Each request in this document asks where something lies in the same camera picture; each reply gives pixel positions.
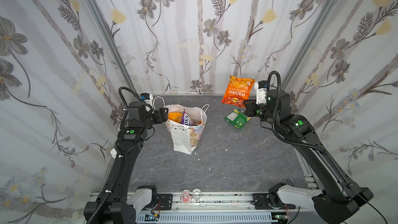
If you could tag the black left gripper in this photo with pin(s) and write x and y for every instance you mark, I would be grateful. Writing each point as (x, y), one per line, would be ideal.
(160, 115)

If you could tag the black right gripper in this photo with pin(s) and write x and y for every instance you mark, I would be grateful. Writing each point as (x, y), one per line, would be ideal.
(249, 108)

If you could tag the small green snack packet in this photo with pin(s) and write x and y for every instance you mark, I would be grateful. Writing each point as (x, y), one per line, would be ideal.
(237, 118)

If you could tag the orange red snack packet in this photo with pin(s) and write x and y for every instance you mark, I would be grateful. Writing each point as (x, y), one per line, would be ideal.
(238, 90)

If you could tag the purple candy packet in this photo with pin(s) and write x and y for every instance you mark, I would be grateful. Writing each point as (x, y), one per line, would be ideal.
(186, 120)

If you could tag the cartoon animal paper bag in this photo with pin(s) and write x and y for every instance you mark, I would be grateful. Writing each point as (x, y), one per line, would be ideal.
(186, 138)

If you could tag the yellow snack packet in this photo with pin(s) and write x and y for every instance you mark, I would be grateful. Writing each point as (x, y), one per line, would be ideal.
(175, 116)

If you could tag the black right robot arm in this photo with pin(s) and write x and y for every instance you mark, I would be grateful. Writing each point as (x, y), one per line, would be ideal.
(341, 197)

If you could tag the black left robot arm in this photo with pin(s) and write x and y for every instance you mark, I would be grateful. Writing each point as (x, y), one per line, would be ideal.
(112, 205)

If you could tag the white plastic bottle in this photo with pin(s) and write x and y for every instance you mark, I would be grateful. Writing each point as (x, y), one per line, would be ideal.
(113, 153)

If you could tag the pink toy figure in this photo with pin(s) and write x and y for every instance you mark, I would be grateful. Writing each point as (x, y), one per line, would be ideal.
(186, 196)

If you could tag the clear round ornament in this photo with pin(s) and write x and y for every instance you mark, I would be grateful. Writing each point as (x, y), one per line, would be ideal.
(196, 194)

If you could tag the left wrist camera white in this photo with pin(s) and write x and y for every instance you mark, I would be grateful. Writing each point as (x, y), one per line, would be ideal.
(148, 99)

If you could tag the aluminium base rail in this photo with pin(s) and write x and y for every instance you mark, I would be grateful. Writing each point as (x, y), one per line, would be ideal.
(222, 207)

